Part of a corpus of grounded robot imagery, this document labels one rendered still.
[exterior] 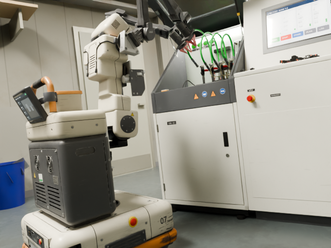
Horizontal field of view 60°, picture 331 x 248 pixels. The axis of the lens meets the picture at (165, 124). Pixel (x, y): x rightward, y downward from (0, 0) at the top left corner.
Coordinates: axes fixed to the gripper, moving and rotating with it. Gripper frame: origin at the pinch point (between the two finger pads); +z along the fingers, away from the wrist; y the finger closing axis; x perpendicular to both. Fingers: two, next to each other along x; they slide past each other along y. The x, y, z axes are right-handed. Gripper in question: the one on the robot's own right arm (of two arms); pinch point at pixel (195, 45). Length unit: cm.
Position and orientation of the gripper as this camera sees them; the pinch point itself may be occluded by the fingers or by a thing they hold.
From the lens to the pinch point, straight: 208.3
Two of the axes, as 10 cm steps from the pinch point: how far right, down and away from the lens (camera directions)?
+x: -6.5, 0.7, 7.6
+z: 6.1, 6.4, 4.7
